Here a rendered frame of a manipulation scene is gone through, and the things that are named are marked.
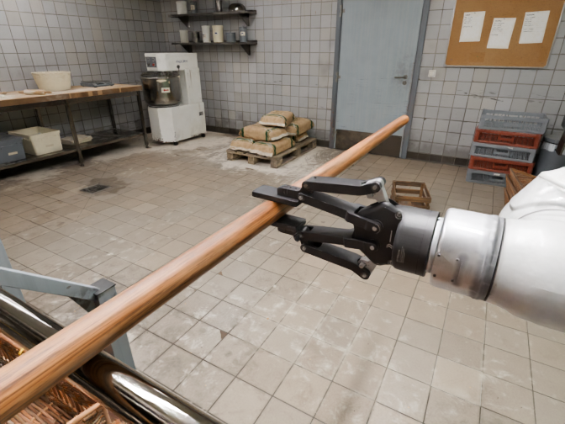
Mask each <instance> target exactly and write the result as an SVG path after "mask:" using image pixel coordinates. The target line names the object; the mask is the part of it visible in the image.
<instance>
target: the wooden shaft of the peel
mask: <svg viewBox="0 0 565 424"><path fill-rule="evenodd" d="M408 122H409V117H408V116H407V115H402V116H400V117H399V118H397V119H396V120H394V121H393V122H391V123H390V124H388V125H386V126H384V127H383V128H382V129H380V130H378V131H377V132H375V133H373V134H372V135H370V136H368V137H367V138H366V139H364V140H362V141H361V142H359V143H357V144H356V145H354V146H353V147H351V148H350V149H348V150H347V151H344V152H343V153H341V154H340V155H339V156H337V157H335V158H334V159H332V160H331V161H329V162H327V163H326V164H325V165H323V166H321V167H319V168H318V169H316V170H314V171H313V172H311V173H310V174H309V175H307V176H305V177H304V178H302V179H300V180H298V181H297V182H296V183H294V184H292V186H295V187H300V188H302V182H303V181H305V180H306V179H308V178H310V177H311V176H321V177H331V178H335V177H336V176H337V175H339V174H340V173H341V172H343V171H344V170H346V169H347V168H348V167H349V166H350V165H352V164H353V163H354V162H356V161H357V160H359V159H360V158H361V157H363V156H365V155H366V154H367V153H368V152H369V151H371V150H372V149H373V148H375V147H376V146H378V145H379V144H380V143H382V142H383V141H384V140H386V139H387V138H388V137H389V136H391V135H392V134H393V133H395V132H396V131H397V130H399V129H400V128H402V127H403V126H405V125H406V124H407V123H408ZM293 208H294V207H293V206H290V205H286V204H280V203H277V202H273V201H270V200H267V201H266V202H264V203H262V204H260V205H259V206H257V207H255V208H254V209H253V210H251V211H250V212H248V213H246V214H245V215H243V216H241V217H240V218H239V219H237V220H235V221H233V222H232V223H230V224H229V225H227V226H226V227H224V228H223V229H221V230H220V231H217V232H216V233H214V234H213V235H211V236H210V237H208V238H207V239H205V240H203V241H201V242H200V243H198V244H197V245H196V246H194V247H192V248H191V249H189V250H187V251H186V252H184V253H183V254H181V255H180V256H178V257H176V258H174V259H173V260H171V261H170V262H169V263H167V264H165V265H164V266H162V267H161V268H158V269H157V270H156V271H155V272H153V273H151V274H149V275H148V276H146V277H144V278H143V279H141V280H140V281H139V282H137V283H135V284H133V285H132V286H130V287H128V288H127V289H126V290H124V291H122V292H121V293H119V294H117V295H115V296H114V297H113V298H112V299H110V300H108V301H106V302H105V303H103V304H102V305H100V306H99V307H97V308H96V309H94V310H92V311H90V312H89V313H87V314H86V315H84V316H83V317H81V318H80V319H78V320H76V321H74V322H73V323H71V324H70V325H69V326H67V327H65V328H63V329H62V330H60V331H58V332H57V333H56V334H54V335H53V336H51V337H49V338H47V339H46V340H44V341H43V342H41V343H40V344H38V345H37V346H35V347H33V348H31V349H30V350H28V351H27V352H25V353H24V354H22V355H21V356H19V357H17V358H15V359H14V360H13V361H11V362H10V363H8V364H6V365H4V366H3V367H1V368H0V424H4V423H5V422H7V421H8V420H10V419H11V418H12V417H14V416H15V415H17V414H18V413H19V412H20V411H22V410H23V409H24V408H26V407H27V406H28V405H30V404H31V403H33V402H34V401H35V400H37V399H38V398H40V397H41V396H42V395H43V394H44V393H46V392H47V391H48V390H50V389H51V388H53V387H54V386H55V385H57V384H59V383H60V382H61V381H62V380H63V379H65V378H66V377H67V376H69V375H70V374H72V373H73V372H74V371H76V370H77V369H78V368H80V367H81V366H82V365H83V364H84V363H86V362H87V361H89V360H90V359H91V358H93V357H94V356H96V355H97V354H99V353H100V352H101V351H102V350H103V349H105V348H106V347H108V346H109V345H110V344H112V343H113V342H115V341H116V340H117V339H119V338H120V337H121V336H123V334H125V333H126V332H127V331H129V330H130V329H132V328H133V327H134V326H136V325H138V324H139V323H140V322H142V321H143V320H144V319H145V318H146V317H148V316H149V315H151V314H152V313H153V312H155V311H156V310H158V309H159V308H160V307H162V306H163V305H164V304H165V303H166V302H168V301H169V300H170V299H172V298H174V297H175V296H176V295H178V294H179V293H181V292H182V291H183V290H184V289H185V288H187V287H188V286H189V285H191V284H192V283H194V282H195V281H196V280H198V279H199V278H201V277H202V276H203V275H204V274H205V273H207V272H208V271H209V270H211V269H212V268H214V267H215V266H217V265H218V264H219V263H221V262H222V261H224V260H225V259H226V258H227V257H228V256H230V255H231V254H232V253H234V252H235V251H237V250H238V249H239V248H241V247H242V246H244V245H245V244H246V243H247V242H248V241H250V240H251V239H253V238H254V237H255V236H257V235H258V234H260V233H261V232H262V231H264V230H265V229H266V228H267V227H268V226H270V225H271V224H273V223H274V222H275V221H277V220H278V219H280V218H281V217H282V216H284V215H285V214H286V213H287V212H289V211H290V210H291V209H293Z"/></svg>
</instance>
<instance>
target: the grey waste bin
mask: <svg viewBox="0 0 565 424"><path fill-rule="evenodd" d="M561 137H562V135H544V137H543V142H542V144H541V148H540V149H541V150H540V153H539V156H538V158H537V161H536V165H535V168H534V171H533V174H532V175H534V176H538V175H539V174H540V173H541V172H547V171H552V170H556V169H559V168H561V167H565V149H564V151H563V153H562V155H561V156H559V155H558V154H557V153H556V151H555V149H556V148H557V145H558V143H559V141H560V139H561Z"/></svg>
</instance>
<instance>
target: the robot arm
mask: <svg viewBox="0 0 565 424"><path fill-rule="evenodd" d="M385 183H386V179H385V178H384V177H376V178H371V179H368V180H361V179H350V178H331V177H321V176H311V177H310V178H308V179H306V180H305V181H303V182H302V188H300V187H295V186H292V185H287V184H283V185H282V186H280V187H278V188H274V187H271V186H267V185H261V186H260V187H259V188H256V189H255V190H253V191H252V196H253V197H256V198H259V199H266V200H270V201H273V202H277V203H280V204H286V205H290V206H293V207H298V206H299V205H300V204H301V203H304V204H307V205H310V206H312V207H315V208H317V209H321V210H323V211H325V212H328V213H330V214H333V215H336V216H339V217H341V218H343V219H345V221H346V222H349V223H352V224H353V225H354V228H352V229H343V228H335V227H327V226H319V225H305V224H306V219H305V218H301V217H298V216H294V215H287V214H285V215H284V216H282V217H281V218H280V219H278V220H277V221H275V222H274V223H273V224H271V226H275V227H277V230H278V231H280V232H282V233H285V234H289V235H291V236H293V239H294V240H295V241H296V242H298V241H300V242H301V246H300V249H301V251H302V252H306V253H308V254H310V255H312V256H315V257H318V258H321V259H323V260H326V261H328V262H332V263H334V264H336V265H339V266H341V267H343V268H347V269H349V270H351V271H352V272H354V273H355V274H357V275H358V276H359V277H361V278H362V279H369V277H370V275H371V274H372V271H373V270H374V268H375V267H376V266H377V265H378V266H382V265H391V266H393V267H394V268H395V269H398V270H401V271H404V272H407V273H412V274H416V275H419V276H421V277H424V276H425V274H426V273H430V284H431V285H432V286H434V287H437V288H440V289H445V290H448V291H451V292H454V293H458V294H462V295H466V296H468V297H471V298H472V299H476V300H479V299H480V300H483V301H485V302H488V303H490V304H492V305H496V306H498V307H499V308H501V309H503V310H506V311H508V312H509V313H510V314H511V315H514V316H516V317H518V318H521V319H523V320H525V321H529V322H531V323H534V324H537V325H539V326H544V327H546V328H549V329H552V330H554V331H560V332H562V333H565V167H561V168H559V169H556V170H552V171H547V172H541V173H540V174H539V175H538V176H537V177H536V178H535V179H534V180H533V181H532V182H530V183H529V184H528V185H527V186H526V187H524V188H523V189H522V190H521V191H519V192H518V193H517V194H516V195H515V196H514V197H513V198H512V199H511V200H510V201H509V202H508V203H507V205H505V207H503V209H502V210H501V212H500V214H499V216H497V215H486V214H480V213H476V212H472V211H467V210H462V209H454V208H450V209H448V210H447V212H446V214H445V217H444V218H440V212H438V211H434V210H429V209H422V208H417V207H413V206H406V205H401V204H398V203H396V202H395V201H394V200H392V199H389V198H388V196H387V193H386V190H385V187H384V185H385ZM322 192H325V193H322ZM327 193H340V194H348V195H356V196H362V195H366V196H367V197H368V198H369V199H376V200H377V202H376V203H373V204H370V205H368V206H365V205H362V204H357V203H355V204H353V203H351V202H348V201H345V200H343V199H339V198H337V197H334V196H331V195H328V194H327ZM332 244H336V245H342V246H344V247H346V248H353V249H359V250H360V251H361V252H362V253H363V254H364V255H365V257H363V256H361V255H359V254H357V253H354V252H351V251H348V250H346V249H344V248H341V247H338V246H335V245H332Z"/></svg>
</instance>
